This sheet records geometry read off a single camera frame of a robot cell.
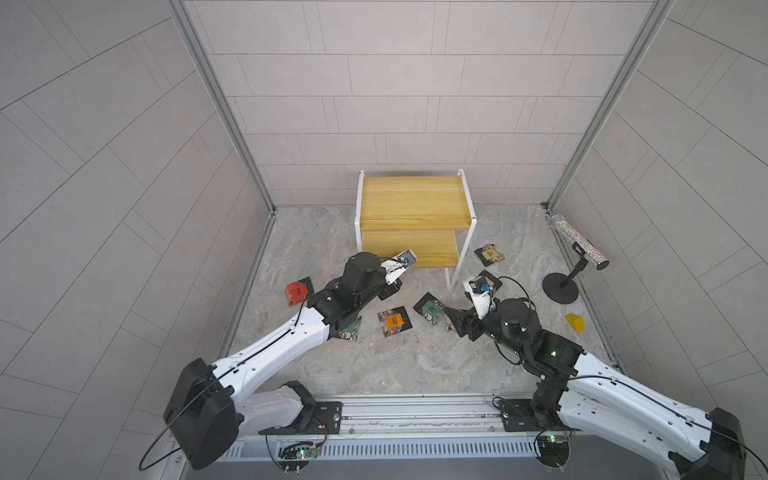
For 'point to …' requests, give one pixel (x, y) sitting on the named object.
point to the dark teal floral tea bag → (351, 332)
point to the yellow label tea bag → (491, 279)
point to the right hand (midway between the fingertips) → (454, 304)
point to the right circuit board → (554, 449)
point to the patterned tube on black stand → (564, 288)
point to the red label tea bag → (298, 292)
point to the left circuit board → (296, 456)
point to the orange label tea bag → (392, 321)
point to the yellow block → (576, 321)
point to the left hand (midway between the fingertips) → (400, 259)
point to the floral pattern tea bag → (489, 254)
